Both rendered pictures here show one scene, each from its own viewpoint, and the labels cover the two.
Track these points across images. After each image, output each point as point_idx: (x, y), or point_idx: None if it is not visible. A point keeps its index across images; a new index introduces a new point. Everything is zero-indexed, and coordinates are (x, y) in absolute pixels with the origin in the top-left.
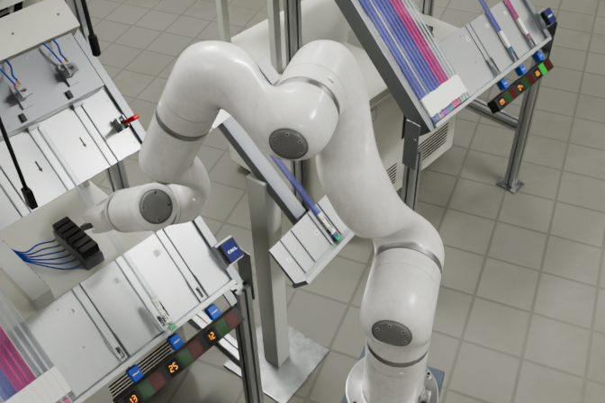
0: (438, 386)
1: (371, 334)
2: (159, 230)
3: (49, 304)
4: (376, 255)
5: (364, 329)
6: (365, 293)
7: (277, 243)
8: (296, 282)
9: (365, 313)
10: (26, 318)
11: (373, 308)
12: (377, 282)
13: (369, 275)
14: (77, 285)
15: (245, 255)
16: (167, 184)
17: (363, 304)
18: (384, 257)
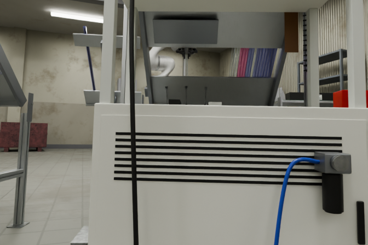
0: None
1: (174, 65)
2: (165, 76)
3: (218, 76)
4: (160, 57)
5: (174, 66)
6: (170, 59)
7: (136, 91)
8: (141, 103)
9: (173, 61)
10: (227, 76)
11: (173, 59)
12: (168, 57)
13: (165, 59)
14: (205, 76)
15: (143, 97)
16: (149, 64)
17: (172, 60)
18: (161, 56)
